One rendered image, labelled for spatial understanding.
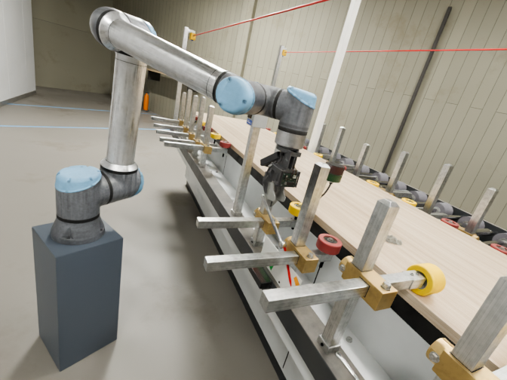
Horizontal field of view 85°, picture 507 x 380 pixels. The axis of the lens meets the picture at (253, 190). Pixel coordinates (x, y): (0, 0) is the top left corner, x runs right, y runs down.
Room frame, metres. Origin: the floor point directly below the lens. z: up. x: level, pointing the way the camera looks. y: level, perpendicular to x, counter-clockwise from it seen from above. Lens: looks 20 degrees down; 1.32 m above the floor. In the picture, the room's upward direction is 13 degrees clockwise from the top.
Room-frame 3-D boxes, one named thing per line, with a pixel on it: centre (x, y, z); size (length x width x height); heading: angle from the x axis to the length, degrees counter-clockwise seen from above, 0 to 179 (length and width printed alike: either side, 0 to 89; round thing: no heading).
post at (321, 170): (0.81, -0.18, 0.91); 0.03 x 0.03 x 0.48; 28
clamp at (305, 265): (0.80, -0.20, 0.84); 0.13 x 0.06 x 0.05; 28
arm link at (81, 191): (0.97, 0.66, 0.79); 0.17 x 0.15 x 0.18; 158
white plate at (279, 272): (0.83, -0.15, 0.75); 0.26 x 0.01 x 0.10; 28
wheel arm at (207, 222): (0.97, -0.03, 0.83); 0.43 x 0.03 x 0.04; 118
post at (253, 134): (1.27, 0.06, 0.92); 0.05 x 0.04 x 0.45; 28
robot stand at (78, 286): (0.96, 0.67, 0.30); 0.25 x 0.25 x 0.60; 56
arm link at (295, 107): (0.85, -0.07, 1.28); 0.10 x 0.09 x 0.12; 68
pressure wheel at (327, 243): (0.82, -0.29, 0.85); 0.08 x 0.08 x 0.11
